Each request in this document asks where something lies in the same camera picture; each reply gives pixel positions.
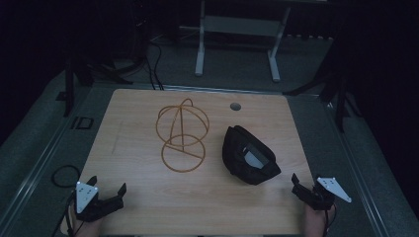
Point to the black cap with white label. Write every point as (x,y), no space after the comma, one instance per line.
(237,158)

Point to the grey round table grommet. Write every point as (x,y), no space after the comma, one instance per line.
(235,106)

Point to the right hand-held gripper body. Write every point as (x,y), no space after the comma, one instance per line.
(331,189)

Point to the white metal desk frame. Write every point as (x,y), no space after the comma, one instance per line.
(201,49)

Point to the black rectangular floor bracket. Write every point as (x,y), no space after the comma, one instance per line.
(83,123)

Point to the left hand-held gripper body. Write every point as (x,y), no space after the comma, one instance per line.
(86,196)

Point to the person's right hand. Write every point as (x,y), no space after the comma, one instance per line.
(317,223)

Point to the person's left hand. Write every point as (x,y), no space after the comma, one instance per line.
(86,227)

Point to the black stand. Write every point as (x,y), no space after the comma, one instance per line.
(339,98)
(69,89)

